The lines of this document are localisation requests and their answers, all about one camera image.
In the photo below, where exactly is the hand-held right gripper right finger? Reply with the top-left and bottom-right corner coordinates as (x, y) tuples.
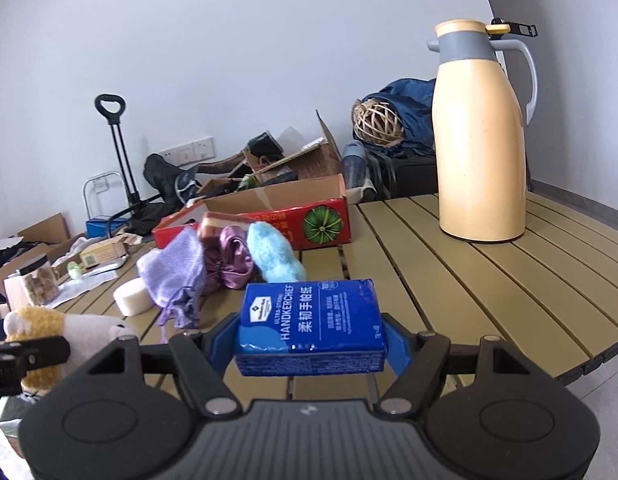
(374, 312), (532, 417)

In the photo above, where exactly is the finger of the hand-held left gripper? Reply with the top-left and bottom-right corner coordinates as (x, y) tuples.
(0, 336), (71, 368)

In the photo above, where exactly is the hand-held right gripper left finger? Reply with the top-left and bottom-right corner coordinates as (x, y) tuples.
(84, 312), (242, 417)

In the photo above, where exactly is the yellow white plush toy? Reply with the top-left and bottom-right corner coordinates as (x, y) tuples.
(3, 306), (134, 393)

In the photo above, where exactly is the purple satin cloth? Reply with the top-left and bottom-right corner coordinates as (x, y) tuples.
(204, 225), (254, 291)

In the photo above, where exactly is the blue tissue pack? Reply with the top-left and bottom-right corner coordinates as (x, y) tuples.
(233, 278), (390, 377)

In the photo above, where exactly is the light blue fluffy duster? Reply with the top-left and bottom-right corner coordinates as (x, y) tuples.
(246, 221), (307, 283)

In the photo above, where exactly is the layered brown cream block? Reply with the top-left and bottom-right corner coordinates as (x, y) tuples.
(198, 211), (252, 243)

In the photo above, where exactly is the small beige block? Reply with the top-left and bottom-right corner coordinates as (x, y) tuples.
(4, 276), (32, 311)

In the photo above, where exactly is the clear snack jar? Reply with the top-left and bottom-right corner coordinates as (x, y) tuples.
(19, 255), (60, 306)

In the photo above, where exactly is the white paper sheet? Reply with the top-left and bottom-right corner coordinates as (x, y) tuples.
(54, 260), (140, 307)

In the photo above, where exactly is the lavender mesh pouch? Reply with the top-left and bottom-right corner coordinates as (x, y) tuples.
(137, 225), (208, 330)

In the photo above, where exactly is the white round sponge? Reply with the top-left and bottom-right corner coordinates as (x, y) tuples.
(114, 278), (154, 317)

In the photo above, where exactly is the tan folding table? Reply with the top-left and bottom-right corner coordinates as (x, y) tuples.
(0, 192), (618, 401)

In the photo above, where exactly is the small brown cardboard box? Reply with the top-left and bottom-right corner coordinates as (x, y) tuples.
(0, 212), (72, 281)

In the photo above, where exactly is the pale yellow carton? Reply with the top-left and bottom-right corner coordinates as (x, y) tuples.
(80, 237), (130, 267)

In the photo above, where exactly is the blue box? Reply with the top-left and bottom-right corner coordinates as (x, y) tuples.
(86, 215), (112, 238)

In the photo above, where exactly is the red cardboard box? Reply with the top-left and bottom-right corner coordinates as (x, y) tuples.
(153, 174), (350, 251)

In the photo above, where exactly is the black suitcase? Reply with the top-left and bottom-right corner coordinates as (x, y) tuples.
(374, 152), (440, 200)

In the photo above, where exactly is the black duffel bag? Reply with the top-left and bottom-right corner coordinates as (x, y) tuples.
(143, 132), (284, 206)

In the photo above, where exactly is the blue bottle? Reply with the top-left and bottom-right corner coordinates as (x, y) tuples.
(343, 141), (370, 188)

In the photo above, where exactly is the open brown cardboard box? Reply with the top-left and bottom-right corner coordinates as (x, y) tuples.
(246, 110), (344, 183)

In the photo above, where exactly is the yellow thermos jug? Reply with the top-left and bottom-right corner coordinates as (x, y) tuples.
(427, 19), (538, 243)

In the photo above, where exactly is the rattan ball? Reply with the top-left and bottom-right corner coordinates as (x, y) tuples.
(353, 100), (406, 147)

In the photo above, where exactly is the black hand trolley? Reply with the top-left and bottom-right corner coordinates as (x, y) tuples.
(95, 94), (144, 211)

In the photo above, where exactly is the blue fabric bag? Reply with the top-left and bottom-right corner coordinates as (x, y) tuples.
(361, 78), (437, 158)

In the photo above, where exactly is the chrome tube frame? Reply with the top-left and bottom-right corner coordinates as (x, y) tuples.
(83, 172), (130, 221)

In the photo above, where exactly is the white wall socket row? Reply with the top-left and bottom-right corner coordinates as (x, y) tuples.
(159, 137), (216, 166)

